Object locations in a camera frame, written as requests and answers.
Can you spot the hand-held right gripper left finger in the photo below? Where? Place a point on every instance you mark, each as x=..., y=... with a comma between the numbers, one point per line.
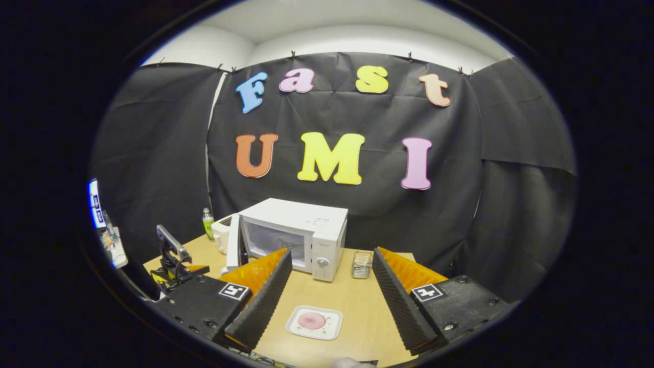
x=265, y=306

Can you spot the row of black cloth clips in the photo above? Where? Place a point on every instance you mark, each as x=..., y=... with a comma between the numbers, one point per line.
x=293, y=54

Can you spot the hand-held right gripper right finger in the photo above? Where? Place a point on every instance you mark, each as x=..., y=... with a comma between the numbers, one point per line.
x=401, y=306

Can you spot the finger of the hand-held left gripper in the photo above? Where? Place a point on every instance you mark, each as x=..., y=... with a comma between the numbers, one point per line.
x=196, y=269

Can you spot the white toaster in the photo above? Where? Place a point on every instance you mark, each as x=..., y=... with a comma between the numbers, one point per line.
x=220, y=235

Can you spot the white microwave oven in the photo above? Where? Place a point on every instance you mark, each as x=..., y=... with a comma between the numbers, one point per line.
x=296, y=214

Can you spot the white plate with pink food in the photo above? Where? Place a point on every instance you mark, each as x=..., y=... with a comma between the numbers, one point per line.
x=312, y=322

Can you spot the white cluttered object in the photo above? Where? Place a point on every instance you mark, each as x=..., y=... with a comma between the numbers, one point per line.
x=115, y=250

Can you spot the blue and white sign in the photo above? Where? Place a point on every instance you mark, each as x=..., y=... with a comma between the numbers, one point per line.
x=96, y=204

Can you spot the green drink bottle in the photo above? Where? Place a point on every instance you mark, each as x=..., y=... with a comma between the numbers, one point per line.
x=208, y=227

